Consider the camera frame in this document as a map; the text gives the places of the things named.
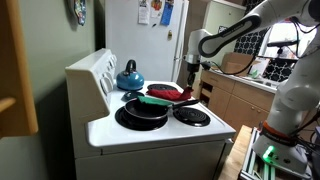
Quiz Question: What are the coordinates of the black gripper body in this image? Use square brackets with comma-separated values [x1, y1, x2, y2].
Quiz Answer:
[186, 62, 201, 76]

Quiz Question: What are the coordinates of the red pink terry cloth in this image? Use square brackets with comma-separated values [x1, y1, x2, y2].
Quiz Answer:
[145, 85, 195, 102]

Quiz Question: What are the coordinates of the green cloth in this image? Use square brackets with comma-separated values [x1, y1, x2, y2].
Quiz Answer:
[137, 95, 175, 108]

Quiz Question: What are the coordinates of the black coil stove burner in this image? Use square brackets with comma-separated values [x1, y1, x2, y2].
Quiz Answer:
[146, 83, 179, 93]
[172, 106, 212, 128]
[114, 105, 169, 132]

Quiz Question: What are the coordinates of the large cardboard box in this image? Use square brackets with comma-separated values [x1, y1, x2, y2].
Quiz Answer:
[220, 52, 261, 77]

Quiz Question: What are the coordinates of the black frying pan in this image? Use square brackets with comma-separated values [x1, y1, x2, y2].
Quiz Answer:
[123, 98, 200, 121]

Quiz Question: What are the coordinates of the white refrigerator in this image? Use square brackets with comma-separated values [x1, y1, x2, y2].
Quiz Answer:
[104, 0, 190, 84]

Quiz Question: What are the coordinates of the light wood counter cabinet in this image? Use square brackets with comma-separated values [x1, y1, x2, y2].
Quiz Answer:
[199, 68, 320, 141]

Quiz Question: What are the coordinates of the small dark teal round dish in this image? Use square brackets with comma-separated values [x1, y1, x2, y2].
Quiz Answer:
[121, 91, 146, 102]

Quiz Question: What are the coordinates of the blue paper sheet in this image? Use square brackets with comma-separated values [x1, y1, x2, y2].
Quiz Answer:
[160, 0, 175, 27]

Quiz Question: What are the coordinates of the white electric stove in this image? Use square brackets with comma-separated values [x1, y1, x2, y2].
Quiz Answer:
[64, 48, 237, 180]

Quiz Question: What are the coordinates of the black white patterned panel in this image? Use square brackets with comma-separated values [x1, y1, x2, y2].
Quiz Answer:
[233, 24, 272, 56]
[262, 58, 309, 84]

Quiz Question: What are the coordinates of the paper with orange picture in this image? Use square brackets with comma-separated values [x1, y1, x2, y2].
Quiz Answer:
[149, 0, 165, 19]

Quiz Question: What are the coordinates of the white paper note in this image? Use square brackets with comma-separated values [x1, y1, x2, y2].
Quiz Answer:
[138, 0, 151, 25]

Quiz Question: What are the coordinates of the white stove control knob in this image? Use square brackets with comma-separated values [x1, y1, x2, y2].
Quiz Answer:
[100, 77, 113, 96]
[104, 71, 115, 87]

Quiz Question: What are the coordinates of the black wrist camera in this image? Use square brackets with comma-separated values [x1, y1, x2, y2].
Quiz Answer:
[199, 60, 213, 71]

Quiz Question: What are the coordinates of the blue kettle with black handle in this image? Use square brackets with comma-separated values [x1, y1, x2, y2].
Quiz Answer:
[115, 59, 146, 92]

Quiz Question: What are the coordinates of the black camera on stand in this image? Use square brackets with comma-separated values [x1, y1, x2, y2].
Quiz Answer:
[266, 39, 301, 60]

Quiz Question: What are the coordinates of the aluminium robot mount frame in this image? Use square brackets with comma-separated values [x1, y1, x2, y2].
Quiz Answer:
[239, 128, 314, 180]

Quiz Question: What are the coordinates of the colourful wall decoration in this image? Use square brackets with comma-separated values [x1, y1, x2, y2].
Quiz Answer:
[68, 0, 88, 27]

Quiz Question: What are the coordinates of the light wooden furniture frame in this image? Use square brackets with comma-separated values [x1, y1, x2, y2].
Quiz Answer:
[0, 0, 39, 139]

